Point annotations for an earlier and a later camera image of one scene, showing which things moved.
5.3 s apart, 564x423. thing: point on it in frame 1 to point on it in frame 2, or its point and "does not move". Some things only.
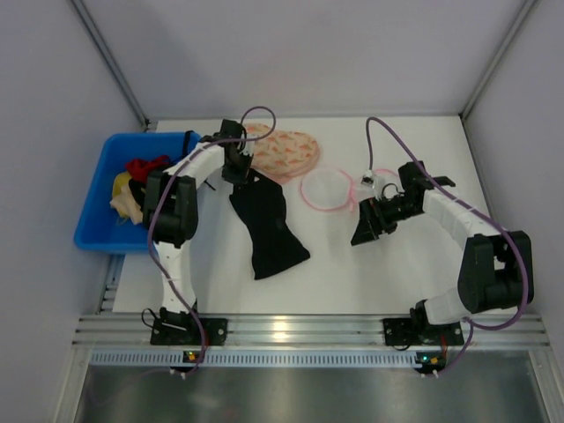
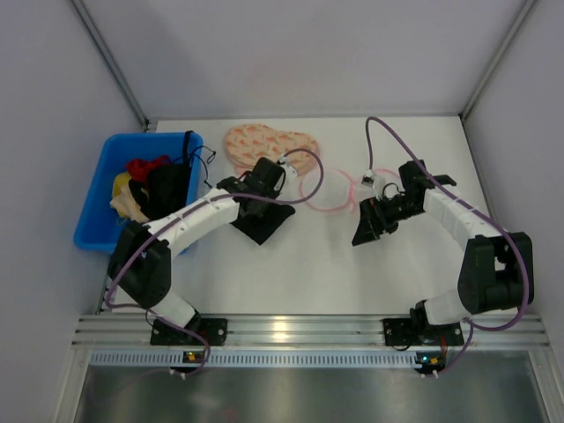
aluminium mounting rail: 129,330 does not move
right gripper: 375,217 does not move
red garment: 137,169 does not move
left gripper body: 235,172 to 254,211
